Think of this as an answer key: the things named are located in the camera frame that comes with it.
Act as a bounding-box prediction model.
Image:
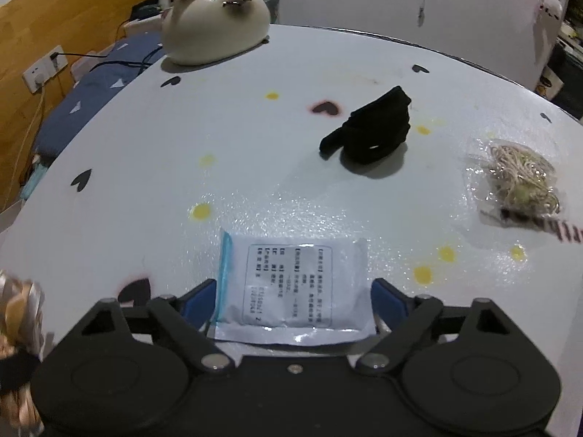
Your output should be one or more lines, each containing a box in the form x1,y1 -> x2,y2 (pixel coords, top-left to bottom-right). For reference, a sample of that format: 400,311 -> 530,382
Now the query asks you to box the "white plush toy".
535,0 -> 564,23

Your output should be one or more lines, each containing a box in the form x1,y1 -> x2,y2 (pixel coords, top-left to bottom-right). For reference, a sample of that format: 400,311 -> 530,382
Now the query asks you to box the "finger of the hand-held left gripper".
0,353 -> 41,394

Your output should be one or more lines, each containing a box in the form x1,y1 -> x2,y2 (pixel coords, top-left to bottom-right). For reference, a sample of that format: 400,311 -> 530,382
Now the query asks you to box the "cream cat-shaped purse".
161,0 -> 270,67

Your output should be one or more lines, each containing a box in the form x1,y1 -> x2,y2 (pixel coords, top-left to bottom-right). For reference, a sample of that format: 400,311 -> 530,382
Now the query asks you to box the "blue patterned cushion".
32,32 -> 167,160

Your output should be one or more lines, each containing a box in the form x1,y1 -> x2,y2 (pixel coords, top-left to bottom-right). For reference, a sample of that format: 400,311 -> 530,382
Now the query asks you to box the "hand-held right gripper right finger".
354,279 -> 515,376

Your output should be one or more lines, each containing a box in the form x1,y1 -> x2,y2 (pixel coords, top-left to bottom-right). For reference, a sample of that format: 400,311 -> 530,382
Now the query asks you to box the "black power cable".
52,43 -> 165,74

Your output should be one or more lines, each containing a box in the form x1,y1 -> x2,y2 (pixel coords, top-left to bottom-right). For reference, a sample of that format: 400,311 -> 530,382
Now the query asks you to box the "blue face mask pack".
20,164 -> 51,201

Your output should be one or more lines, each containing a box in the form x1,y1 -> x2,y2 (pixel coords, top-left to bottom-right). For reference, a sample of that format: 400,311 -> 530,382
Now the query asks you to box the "pink black striped band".
498,207 -> 583,243

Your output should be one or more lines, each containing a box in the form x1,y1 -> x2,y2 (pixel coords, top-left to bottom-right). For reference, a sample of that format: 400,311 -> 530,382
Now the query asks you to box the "white blue plastic packet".
207,228 -> 379,344

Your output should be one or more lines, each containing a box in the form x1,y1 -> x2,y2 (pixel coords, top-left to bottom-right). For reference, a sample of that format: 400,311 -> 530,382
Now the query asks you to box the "white wall socket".
23,44 -> 69,94

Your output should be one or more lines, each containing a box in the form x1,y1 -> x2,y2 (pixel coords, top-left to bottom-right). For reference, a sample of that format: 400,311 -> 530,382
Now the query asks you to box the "printed tote bag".
537,61 -> 566,101

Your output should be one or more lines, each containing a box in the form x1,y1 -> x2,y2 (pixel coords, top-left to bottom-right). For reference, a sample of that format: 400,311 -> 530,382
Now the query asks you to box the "peach satin bow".
0,268 -> 46,437

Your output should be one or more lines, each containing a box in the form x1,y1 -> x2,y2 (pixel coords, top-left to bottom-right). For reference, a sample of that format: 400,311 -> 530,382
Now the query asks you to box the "bag of beige hair ties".
465,137 -> 566,226

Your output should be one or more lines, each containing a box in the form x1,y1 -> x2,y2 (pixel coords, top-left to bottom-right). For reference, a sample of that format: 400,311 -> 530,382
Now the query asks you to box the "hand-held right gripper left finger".
75,279 -> 235,374

